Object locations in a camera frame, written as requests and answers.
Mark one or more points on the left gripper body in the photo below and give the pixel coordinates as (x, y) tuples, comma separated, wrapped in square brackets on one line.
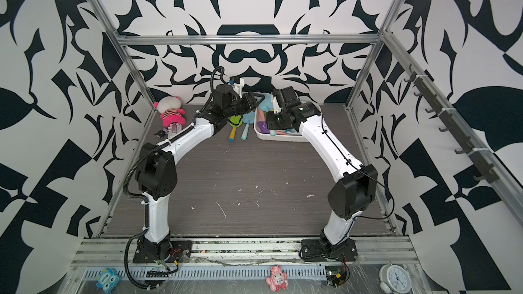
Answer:
[(238, 107)]

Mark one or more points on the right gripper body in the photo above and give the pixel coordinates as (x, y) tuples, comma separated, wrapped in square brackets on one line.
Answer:
[(277, 120)]

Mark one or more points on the green shovel yellow handle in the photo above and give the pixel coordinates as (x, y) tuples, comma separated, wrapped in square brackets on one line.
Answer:
[(234, 122)]

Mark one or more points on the light blue toy shovel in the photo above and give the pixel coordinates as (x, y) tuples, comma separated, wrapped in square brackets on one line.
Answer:
[(248, 120)]

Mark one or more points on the light blue round shovel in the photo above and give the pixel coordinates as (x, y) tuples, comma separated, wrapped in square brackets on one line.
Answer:
[(266, 105)]

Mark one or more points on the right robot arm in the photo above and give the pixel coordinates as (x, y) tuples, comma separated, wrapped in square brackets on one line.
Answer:
[(355, 184)]

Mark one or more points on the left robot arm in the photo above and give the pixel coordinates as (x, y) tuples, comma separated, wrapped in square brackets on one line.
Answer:
[(156, 171)]

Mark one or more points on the white storage box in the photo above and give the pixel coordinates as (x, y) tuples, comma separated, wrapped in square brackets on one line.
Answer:
[(263, 133)]

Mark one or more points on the pink white plush doll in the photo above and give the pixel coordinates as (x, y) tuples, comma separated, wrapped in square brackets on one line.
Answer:
[(170, 109)]

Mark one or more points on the green circuit board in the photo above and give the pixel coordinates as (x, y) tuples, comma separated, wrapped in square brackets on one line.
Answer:
[(336, 275)]

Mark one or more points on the pink bear toy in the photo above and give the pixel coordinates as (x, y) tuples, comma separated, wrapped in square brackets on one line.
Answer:
[(277, 280)]

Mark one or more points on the white alarm clock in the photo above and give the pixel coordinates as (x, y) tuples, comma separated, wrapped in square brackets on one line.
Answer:
[(394, 279)]

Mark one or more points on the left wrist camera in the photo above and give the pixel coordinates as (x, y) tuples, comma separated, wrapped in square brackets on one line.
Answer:
[(237, 84)]

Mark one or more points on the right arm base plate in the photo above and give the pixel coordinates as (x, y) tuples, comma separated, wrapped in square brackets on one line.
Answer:
[(322, 250)]

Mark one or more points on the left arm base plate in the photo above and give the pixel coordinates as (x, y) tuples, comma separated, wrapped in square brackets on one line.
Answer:
[(168, 251)]

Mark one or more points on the black wall hook rail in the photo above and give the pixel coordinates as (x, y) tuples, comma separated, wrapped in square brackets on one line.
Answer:
[(453, 123)]

